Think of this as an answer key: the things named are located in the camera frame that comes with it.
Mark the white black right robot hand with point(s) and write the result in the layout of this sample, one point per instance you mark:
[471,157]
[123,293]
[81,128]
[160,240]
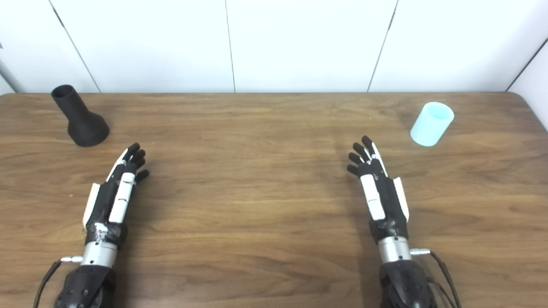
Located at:
[387,201]

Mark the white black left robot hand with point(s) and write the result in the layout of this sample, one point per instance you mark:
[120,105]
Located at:
[102,205]

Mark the black funnel-shaped nozzle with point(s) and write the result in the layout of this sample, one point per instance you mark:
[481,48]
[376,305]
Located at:
[83,124]

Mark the light blue cylinder cup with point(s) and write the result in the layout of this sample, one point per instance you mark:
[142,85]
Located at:
[430,126]

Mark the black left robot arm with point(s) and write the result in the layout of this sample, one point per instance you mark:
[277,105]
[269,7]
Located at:
[87,286]

